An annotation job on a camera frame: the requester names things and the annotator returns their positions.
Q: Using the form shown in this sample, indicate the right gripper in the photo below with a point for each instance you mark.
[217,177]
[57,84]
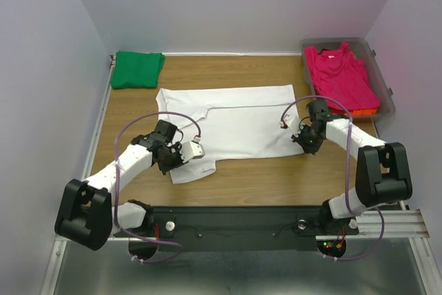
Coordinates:
[311,148]

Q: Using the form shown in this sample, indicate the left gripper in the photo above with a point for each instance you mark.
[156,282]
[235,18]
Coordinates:
[176,146]

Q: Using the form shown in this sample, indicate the white t shirt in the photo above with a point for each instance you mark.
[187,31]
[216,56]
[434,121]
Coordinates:
[235,123]

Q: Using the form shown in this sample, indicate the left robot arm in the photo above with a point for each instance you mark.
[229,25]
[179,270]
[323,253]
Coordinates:
[90,211]

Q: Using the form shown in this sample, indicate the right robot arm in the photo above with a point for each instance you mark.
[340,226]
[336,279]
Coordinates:
[377,172]

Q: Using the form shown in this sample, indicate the orange t shirt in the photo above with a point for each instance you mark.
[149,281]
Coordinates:
[359,113]

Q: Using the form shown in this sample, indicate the pink t shirt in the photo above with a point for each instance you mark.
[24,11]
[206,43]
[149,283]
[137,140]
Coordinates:
[339,75]

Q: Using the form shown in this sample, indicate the clear plastic bin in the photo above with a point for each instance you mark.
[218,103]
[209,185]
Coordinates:
[362,51]

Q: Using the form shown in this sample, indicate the folded green t shirt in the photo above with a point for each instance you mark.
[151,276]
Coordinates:
[136,70]

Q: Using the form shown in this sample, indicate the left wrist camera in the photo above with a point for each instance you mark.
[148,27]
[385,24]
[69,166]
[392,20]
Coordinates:
[192,150]

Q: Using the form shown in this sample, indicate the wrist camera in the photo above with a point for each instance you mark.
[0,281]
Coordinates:
[192,150]
[292,123]

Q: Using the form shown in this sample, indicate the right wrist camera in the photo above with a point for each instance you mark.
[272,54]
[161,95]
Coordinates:
[292,123]

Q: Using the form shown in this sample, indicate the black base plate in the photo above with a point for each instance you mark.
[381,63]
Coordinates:
[175,230]

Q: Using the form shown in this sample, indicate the aluminium rail frame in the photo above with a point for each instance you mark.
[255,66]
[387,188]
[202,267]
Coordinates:
[377,260]

